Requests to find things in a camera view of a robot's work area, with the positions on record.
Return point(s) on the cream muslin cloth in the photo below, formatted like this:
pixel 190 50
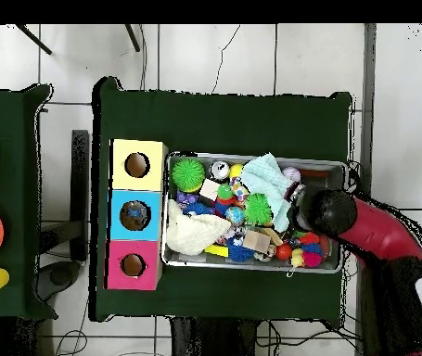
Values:
pixel 196 231

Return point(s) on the green spiky ball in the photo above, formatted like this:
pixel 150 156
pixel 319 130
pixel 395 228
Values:
pixel 188 174
pixel 258 209

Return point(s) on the mint green cloth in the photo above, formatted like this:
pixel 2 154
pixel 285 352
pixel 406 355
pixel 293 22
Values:
pixel 270 182

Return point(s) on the clear plastic packet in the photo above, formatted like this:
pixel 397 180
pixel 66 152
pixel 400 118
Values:
pixel 136 216

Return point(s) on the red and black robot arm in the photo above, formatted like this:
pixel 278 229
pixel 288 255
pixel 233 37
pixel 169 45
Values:
pixel 381 230

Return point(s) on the wooden box with three holes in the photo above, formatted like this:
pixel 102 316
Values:
pixel 156 182

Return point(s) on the clear mesh bin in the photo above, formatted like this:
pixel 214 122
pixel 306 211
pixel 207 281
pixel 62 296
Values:
pixel 188 261

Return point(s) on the blue fuzzy toy with eyes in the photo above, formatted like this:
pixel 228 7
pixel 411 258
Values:
pixel 198 208

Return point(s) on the yellow ball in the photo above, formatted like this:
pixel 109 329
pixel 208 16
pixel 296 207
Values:
pixel 236 170

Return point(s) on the small blue fuzzy toy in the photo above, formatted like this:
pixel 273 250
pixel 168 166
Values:
pixel 239 253

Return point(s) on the plain wooden cube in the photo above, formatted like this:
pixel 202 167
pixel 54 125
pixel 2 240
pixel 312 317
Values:
pixel 257 241

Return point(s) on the dark green tablecloth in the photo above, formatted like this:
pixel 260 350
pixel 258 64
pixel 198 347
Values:
pixel 218 126
pixel 17 185

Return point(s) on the white baseball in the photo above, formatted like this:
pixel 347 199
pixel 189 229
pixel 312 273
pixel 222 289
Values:
pixel 291 173

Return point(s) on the black tripod leg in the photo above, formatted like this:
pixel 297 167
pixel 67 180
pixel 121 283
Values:
pixel 32 38
pixel 132 37

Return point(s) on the grey floor strip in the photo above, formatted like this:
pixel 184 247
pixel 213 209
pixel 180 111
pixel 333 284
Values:
pixel 369 111

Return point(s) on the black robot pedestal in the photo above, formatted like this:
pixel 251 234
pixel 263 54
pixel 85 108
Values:
pixel 210 341

